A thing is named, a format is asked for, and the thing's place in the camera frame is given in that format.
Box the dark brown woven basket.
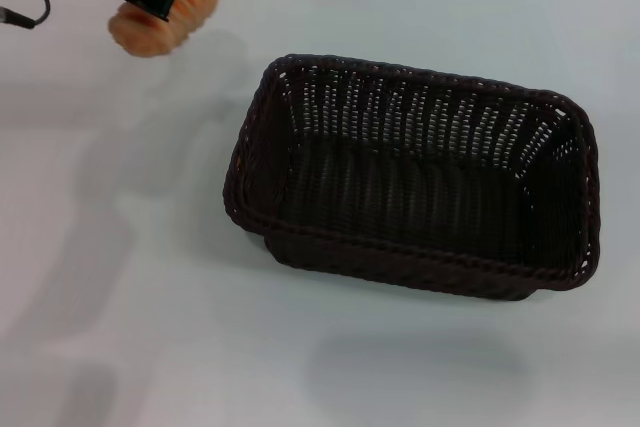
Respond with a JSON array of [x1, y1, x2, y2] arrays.
[[221, 52, 600, 302]]

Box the black cable with plug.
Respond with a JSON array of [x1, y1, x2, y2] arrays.
[[0, 0, 52, 31]]

